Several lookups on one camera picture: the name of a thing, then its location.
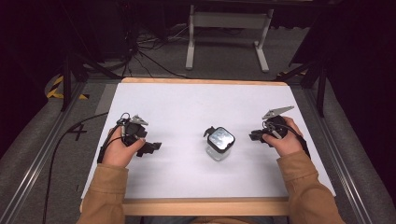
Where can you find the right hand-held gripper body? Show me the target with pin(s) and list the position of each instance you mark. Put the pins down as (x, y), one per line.
(275, 126)

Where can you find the person's left hand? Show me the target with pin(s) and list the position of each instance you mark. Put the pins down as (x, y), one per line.
(116, 152)

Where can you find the aluminium rail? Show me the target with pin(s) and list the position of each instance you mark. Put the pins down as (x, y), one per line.
(337, 155)
(37, 161)

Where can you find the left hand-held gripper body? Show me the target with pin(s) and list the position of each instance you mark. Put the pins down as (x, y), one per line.
(133, 130)

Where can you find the black metal stand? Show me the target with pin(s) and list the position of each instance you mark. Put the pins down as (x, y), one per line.
(320, 90)
(66, 84)

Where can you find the yellow black floor tape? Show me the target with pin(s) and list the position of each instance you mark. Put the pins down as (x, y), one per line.
(54, 90)

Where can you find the clear jar with black lid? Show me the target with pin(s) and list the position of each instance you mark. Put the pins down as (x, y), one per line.
(220, 140)

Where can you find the white metal stand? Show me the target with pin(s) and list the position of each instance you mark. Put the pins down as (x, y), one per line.
(229, 20)

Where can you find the person's right hand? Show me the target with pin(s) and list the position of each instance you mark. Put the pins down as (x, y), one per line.
(288, 144)

